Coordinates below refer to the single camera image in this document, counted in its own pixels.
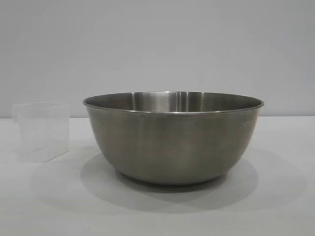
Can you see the clear plastic measuring cup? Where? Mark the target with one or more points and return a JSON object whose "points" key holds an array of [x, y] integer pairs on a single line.
{"points": [[41, 127]]}

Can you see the stainless steel mixing bowl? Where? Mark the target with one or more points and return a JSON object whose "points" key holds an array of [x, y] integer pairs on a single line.
{"points": [[172, 142]]}

